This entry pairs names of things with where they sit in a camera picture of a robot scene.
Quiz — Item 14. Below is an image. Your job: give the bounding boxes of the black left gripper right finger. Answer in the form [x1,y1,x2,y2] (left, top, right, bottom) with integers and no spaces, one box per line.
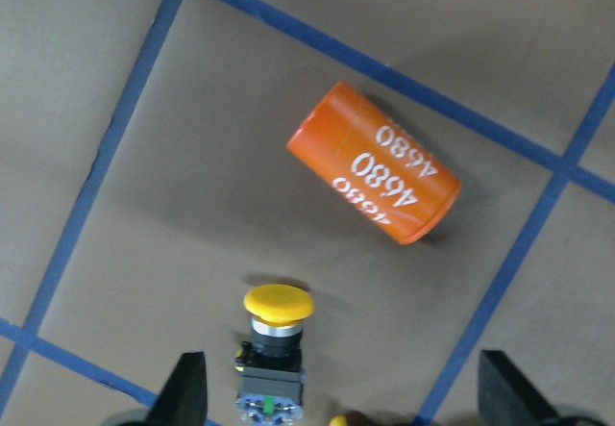
[478,350,562,426]

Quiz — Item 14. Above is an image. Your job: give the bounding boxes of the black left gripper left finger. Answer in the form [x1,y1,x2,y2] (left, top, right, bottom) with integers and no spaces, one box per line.
[143,352,208,426]

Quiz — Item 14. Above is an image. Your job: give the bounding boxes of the yellow push button upper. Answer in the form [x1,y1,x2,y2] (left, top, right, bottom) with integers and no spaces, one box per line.
[329,414,349,426]

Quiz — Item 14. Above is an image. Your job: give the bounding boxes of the orange cylinder lower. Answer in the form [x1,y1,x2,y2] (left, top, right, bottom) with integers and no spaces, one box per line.
[287,82,462,245]

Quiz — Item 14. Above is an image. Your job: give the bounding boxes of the yellow mushroom push button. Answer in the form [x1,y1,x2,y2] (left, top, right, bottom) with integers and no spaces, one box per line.
[234,284,315,425]

